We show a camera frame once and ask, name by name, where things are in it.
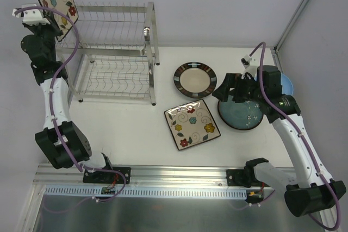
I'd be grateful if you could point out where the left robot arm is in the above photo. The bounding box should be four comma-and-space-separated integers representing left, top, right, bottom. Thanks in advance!
15, 9, 114, 183

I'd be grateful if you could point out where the white slotted cable duct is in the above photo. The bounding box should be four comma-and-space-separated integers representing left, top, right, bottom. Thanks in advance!
45, 185, 247, 200

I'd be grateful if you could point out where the light blue round plate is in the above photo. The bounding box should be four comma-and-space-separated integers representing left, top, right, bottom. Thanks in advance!
281, 74, 294, 96

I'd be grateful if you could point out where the aluminium mounting rail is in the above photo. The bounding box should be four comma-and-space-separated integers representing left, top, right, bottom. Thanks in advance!
33, 164, 229, 189

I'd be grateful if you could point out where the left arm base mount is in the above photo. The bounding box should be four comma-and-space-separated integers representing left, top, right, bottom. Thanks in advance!
83, 166, 132, 184

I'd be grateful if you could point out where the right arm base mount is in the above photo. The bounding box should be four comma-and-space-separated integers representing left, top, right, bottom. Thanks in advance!
226, 169, 247, 187

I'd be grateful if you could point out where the round plate dark patterned rim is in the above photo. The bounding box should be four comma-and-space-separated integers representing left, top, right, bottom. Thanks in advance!
173, 62, 217, 99

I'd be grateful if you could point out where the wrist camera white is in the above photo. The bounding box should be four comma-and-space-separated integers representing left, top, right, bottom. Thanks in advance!
241, 54, 259, 78
12, 9, 49, 26

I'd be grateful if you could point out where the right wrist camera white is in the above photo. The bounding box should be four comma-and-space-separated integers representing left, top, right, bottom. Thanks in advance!
241, 54, 259, 78

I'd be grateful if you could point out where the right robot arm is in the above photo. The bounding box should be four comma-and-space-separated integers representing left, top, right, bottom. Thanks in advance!
213, 65, 346, 217

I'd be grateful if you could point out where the steel two-tier dish rack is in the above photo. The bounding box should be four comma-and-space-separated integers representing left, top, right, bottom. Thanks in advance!
68, 2, 160, 106

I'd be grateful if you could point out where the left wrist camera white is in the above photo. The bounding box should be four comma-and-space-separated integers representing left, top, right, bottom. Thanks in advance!
12, 9, 49, 26

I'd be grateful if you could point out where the teal round glazed plate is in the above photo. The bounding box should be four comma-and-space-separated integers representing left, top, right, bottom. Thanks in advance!
217, 100, 264, 130

